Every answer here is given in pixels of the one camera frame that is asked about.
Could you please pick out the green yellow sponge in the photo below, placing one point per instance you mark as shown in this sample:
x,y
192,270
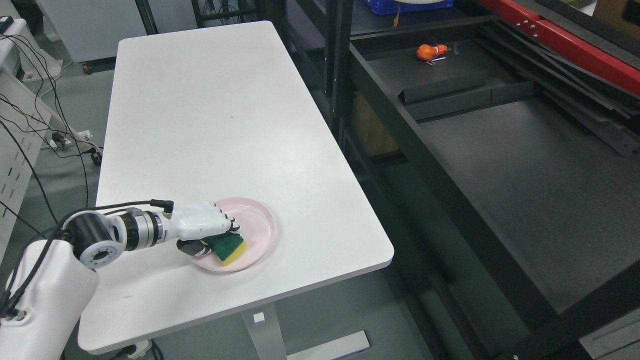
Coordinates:
x,y
227,247

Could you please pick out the pink round plate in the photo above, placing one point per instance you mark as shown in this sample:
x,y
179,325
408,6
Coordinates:
x,y
257,229

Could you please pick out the orange toy object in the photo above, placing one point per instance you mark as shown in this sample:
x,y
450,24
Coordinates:
x,y
428,53

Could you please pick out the white perforated panel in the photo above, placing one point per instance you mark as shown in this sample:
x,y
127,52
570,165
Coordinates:
x,y
21,114

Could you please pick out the white desk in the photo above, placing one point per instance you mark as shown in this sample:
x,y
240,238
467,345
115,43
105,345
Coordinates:
x,y
213,113

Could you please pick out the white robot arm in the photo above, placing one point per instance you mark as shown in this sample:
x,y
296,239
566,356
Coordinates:
x,y
53,283

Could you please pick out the blue plastic crate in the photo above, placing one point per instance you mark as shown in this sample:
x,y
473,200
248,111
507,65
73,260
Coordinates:
x,y
388,7

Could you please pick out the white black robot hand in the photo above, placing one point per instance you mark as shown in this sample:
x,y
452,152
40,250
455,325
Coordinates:
x,y
190,224

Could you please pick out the black large shelving rack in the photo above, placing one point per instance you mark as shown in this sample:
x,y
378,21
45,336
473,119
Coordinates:
x,y
513,200

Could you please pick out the white power strip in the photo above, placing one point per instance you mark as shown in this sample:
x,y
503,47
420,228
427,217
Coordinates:
x,y
58,140

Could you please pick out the red metal beam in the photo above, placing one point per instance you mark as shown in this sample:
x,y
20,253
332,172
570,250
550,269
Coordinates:
x,y
577,50

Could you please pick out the cardboard box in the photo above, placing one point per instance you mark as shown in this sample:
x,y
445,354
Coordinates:
x,y
371,132

